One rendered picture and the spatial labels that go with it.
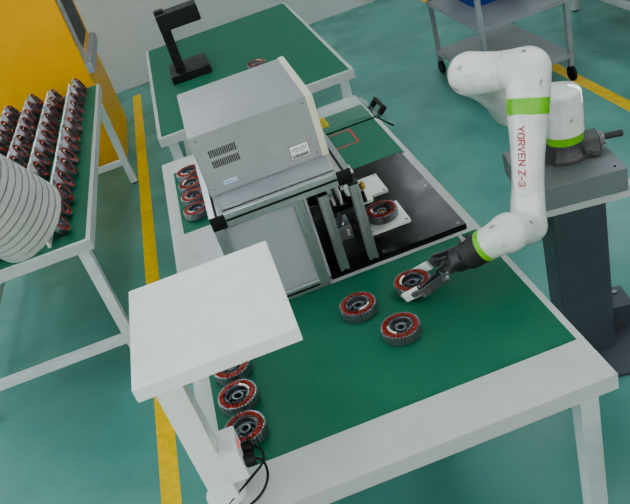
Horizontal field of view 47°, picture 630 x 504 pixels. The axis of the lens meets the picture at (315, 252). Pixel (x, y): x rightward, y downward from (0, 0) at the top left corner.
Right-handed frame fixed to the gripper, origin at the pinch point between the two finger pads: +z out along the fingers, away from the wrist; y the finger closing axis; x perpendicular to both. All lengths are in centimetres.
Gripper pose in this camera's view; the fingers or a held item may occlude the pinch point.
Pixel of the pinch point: (413, 283)
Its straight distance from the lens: 220.0
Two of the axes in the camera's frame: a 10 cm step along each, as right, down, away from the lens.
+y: -3.3, 6.0, -7.3
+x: 6.9, 6.8, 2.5
